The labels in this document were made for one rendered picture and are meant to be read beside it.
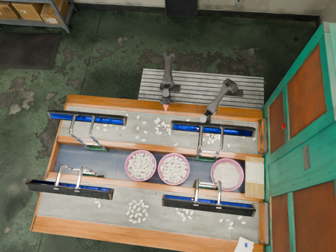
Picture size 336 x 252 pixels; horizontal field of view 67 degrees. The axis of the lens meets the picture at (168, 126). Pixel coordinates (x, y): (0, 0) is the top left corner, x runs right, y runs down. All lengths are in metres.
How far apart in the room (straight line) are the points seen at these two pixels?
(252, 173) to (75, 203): 1.47
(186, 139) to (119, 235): 0.94
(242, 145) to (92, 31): 2.72
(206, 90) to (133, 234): 1.44
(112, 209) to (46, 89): 2.08
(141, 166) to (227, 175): 0.72
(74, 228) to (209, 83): 1.74
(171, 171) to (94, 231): 0.76
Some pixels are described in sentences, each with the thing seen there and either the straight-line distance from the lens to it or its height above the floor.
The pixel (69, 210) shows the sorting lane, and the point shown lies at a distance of 2.33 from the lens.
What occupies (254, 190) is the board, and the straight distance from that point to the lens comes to 2.19.
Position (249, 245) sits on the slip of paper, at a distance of 2.17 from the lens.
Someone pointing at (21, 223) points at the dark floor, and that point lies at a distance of 3.36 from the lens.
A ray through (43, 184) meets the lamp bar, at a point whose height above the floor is 1.11.
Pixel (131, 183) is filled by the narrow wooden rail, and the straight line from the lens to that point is 2.17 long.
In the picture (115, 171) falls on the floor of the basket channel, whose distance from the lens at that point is 2.31.
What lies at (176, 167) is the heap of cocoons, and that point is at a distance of 2.19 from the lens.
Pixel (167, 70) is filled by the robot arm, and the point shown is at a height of 1.07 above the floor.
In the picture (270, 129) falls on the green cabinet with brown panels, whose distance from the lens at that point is 2.24.
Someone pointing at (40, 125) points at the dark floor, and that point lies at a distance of 3.54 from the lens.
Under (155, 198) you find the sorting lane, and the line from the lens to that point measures 2.16.
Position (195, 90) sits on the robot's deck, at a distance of 2.51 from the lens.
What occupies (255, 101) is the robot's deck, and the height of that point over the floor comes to 0.67.
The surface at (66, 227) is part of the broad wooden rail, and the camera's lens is 2.30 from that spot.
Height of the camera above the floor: 2.88
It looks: 69 degrees down
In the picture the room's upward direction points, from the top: 8 degrees counter-clockwise
